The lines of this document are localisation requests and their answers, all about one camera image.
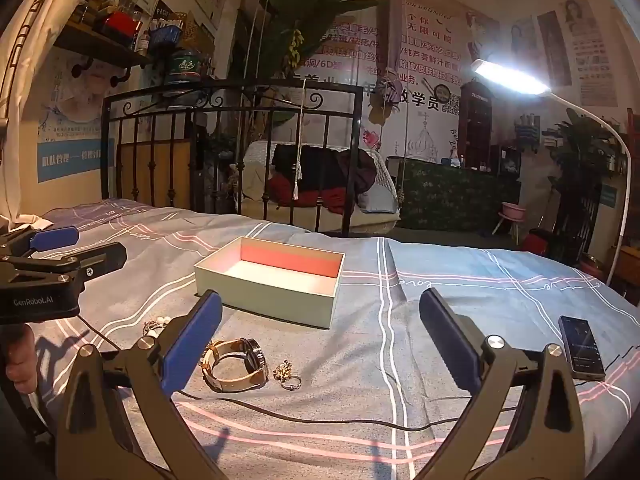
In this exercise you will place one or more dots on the face wall poster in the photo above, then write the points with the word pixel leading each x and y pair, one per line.
pixel 75 105

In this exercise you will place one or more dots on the dark red cabinet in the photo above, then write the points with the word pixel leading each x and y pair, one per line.
pixel 475 125

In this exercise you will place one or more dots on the green leaf-patterned counter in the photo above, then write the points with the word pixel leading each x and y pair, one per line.
pixel 450 195

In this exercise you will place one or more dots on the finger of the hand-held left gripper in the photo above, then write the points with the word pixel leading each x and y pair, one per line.
pixel 100 257
pixel 55 237

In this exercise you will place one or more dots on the black iron bed frame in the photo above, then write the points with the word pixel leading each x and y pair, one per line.
pixel 354 160

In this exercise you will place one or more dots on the white wicker hanging chair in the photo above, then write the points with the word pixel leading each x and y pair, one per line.
pixel 385 170

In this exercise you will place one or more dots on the potted green plant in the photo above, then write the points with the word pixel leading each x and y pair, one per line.
pixel 580 160

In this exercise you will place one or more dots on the wooden wall shelf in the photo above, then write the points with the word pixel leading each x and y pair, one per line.
pixel 95 45

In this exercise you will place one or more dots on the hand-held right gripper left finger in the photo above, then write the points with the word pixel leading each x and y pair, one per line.
pixel 192 340

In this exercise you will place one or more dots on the pile of dark clothes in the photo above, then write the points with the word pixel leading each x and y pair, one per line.
pixel 320 160

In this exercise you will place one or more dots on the green water jug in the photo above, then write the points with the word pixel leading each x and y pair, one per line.
pixel 182 67

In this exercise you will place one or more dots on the blue striped bed blanket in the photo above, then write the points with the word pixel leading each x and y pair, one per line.
pixel 350 360

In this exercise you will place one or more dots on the red container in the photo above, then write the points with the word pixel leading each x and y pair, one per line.
pixel 120 25

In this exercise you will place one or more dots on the pink stool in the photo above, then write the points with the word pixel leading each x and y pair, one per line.
pixel 512 210

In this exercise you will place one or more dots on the pale box with pink inside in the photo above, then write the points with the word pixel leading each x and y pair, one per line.
pixel 270 300

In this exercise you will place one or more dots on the red stool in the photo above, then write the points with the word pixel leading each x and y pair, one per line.
pixel 537 242

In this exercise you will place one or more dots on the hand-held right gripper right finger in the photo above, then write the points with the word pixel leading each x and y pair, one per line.
pixel 450 340

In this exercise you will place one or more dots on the printed wall banner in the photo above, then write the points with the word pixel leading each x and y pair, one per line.
pixel 440 50

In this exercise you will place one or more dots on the person's left hand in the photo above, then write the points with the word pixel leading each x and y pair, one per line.
pixel 20 365

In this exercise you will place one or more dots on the purple hanging decoration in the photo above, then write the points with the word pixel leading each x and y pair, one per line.
pixel 395 35

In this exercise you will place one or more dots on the white floor lamp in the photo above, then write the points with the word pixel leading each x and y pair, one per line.
pixel 510 77

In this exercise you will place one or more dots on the black smartphone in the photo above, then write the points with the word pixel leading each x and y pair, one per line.
pixel 580 347

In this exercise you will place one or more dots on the large leafy plant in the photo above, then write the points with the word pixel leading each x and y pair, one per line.
pixel 300 0

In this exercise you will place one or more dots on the blue basket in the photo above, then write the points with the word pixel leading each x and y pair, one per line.
pixel 165 36

